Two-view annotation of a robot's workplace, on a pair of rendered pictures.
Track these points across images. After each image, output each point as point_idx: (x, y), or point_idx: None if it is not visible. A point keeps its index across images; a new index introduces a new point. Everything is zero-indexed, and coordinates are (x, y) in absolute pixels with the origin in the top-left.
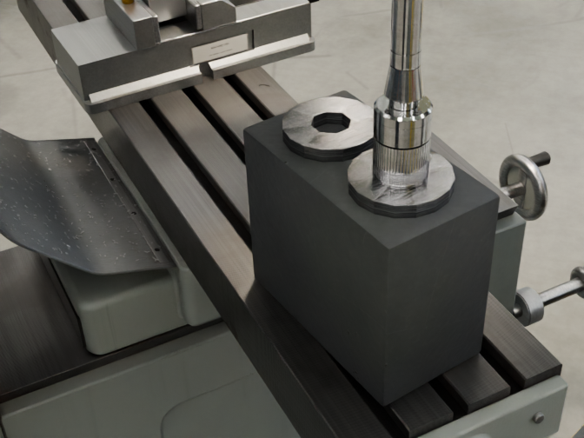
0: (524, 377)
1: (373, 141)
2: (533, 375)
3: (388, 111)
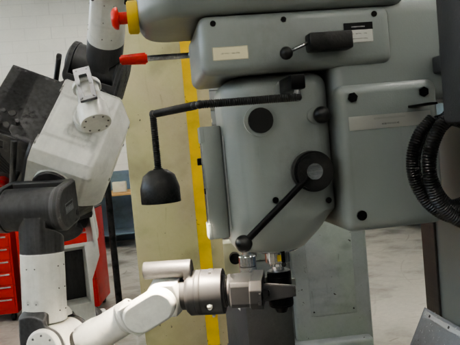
0: (221, 344)
1: (256, 267)
2: (218, 344)
3: (252, 254)
